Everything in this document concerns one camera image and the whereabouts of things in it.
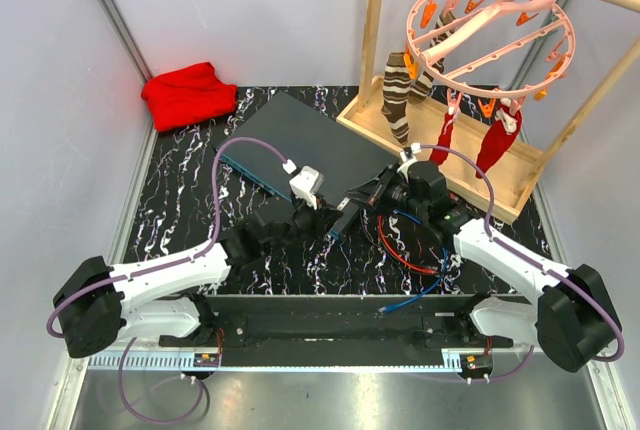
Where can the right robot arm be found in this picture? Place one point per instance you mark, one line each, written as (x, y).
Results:
(525, 270)

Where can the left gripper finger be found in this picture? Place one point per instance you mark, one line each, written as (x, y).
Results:
(335, 227)
(328, 214)

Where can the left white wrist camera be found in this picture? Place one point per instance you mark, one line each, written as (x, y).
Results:
(304, 184)

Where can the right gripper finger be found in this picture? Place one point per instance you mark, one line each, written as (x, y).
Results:
(373, 188)
(366, 202)

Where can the brown striped sock front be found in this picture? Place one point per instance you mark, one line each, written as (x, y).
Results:
(396, 88)

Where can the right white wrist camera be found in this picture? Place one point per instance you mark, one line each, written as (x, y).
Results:
(410, 152)

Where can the red sock right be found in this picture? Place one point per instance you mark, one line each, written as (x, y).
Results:
(498, 139)

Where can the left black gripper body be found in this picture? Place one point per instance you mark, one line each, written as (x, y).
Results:
(307, 221)

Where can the brown striped sock back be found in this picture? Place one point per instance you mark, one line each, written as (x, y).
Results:
(422, 87)

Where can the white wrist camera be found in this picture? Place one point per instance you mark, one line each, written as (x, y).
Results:
(304, 184)
(410, 152)

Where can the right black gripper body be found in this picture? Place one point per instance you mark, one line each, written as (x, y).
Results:
(395, 194)

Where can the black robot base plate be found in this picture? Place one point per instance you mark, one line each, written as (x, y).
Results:
(378, 331)

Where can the red sock left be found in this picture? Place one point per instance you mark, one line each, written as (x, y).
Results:
(439, 156)

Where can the red folded cloth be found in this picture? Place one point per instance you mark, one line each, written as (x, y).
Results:
(188, 96)

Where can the red sock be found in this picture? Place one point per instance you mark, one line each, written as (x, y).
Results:
(498, 139)
(439, 156)

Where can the dark blue network switch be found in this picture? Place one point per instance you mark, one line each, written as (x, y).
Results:
(307, 138)

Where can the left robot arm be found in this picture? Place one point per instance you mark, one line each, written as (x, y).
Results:
(101, 304)

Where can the brown striped sock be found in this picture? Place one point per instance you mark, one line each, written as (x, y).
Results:
(422, 87)
(396, 88)

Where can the pink round clip hanger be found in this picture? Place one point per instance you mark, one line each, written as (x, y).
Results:
(488, 34)

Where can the silver SFP transceiver plug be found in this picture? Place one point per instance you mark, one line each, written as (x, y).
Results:
(343, 203)

